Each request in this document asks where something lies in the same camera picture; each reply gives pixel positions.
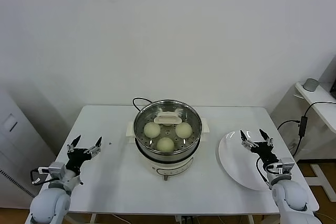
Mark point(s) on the white side desk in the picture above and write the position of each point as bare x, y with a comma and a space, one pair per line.
315, 98

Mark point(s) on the white steamed baozi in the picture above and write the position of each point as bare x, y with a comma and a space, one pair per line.
151, 130
165, 144
183, 130

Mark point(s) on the grey monitor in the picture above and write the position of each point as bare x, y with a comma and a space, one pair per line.
328, 69

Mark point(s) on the cream electric cooker base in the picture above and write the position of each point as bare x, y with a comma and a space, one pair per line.
168, 167

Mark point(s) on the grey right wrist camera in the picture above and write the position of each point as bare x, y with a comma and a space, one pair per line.
284, 166

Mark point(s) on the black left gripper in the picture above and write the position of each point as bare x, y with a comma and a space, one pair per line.
77, 159

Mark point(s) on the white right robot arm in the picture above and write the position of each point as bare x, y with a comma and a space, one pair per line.
291, 197

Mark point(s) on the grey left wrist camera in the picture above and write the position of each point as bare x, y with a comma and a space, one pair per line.
56, 171

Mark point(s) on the white cabinet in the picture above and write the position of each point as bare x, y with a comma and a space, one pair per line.
21, 142

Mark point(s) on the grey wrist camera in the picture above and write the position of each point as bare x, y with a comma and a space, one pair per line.
56, 171
284, 166

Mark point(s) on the stainless steel steamer basket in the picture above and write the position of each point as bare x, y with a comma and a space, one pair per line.
157, 157

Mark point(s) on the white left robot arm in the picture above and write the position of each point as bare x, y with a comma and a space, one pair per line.
50, 203

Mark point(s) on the grey cylinder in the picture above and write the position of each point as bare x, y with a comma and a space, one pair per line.
310, 84

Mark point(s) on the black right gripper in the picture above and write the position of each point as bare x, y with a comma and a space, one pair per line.
266, 154

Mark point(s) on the white table leg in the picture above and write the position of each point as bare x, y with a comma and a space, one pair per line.
92, 219
250, 219

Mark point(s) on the black white striped strip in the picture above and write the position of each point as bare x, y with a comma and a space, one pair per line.
11, 180

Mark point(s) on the white round plate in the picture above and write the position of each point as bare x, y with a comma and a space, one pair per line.
233, 161

